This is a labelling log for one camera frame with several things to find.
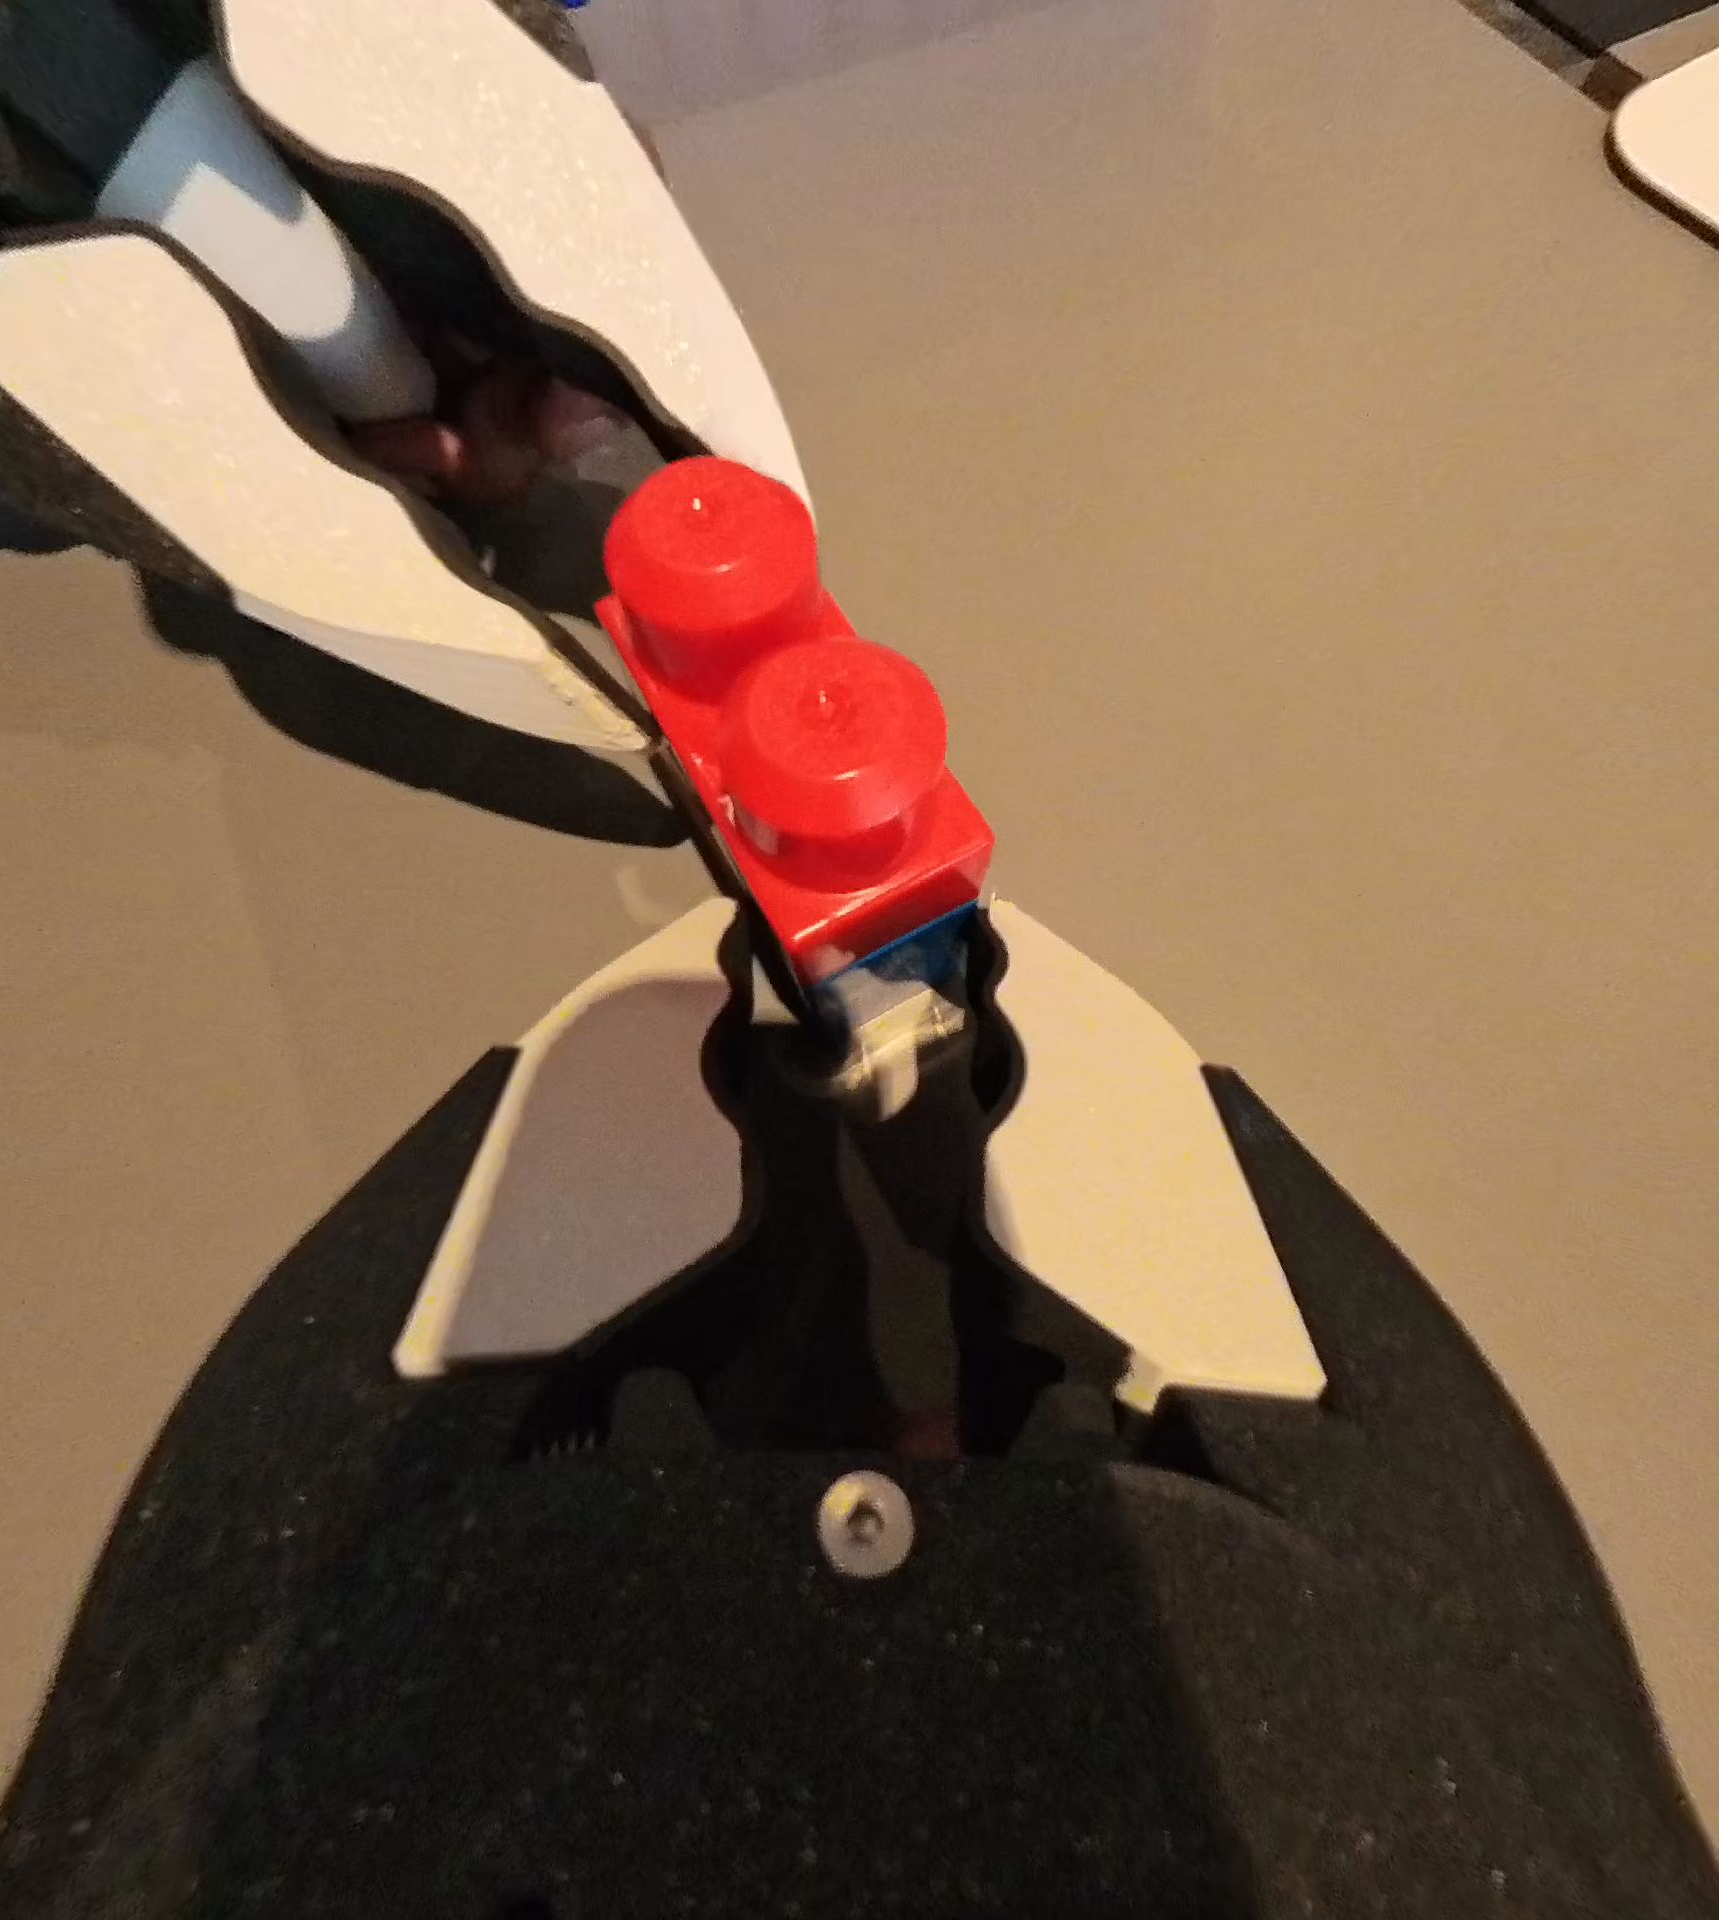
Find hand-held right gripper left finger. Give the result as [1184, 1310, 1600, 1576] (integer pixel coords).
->
[391, 895, 763, 1382]

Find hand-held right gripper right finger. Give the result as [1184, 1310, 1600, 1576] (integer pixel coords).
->
[967, 895, 1328, 1416]

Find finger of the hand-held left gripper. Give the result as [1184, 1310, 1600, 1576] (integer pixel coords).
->
[217, 0, 819, 521]
[0, 60, 653, 752]

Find blue block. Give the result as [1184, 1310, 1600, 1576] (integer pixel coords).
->
[803, 897, 983, 1052]

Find red two-stud block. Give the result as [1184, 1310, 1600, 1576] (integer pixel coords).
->
[593, 457, 999, 984]

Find person's left hand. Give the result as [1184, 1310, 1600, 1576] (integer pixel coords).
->
[349, 361, 621, 505]

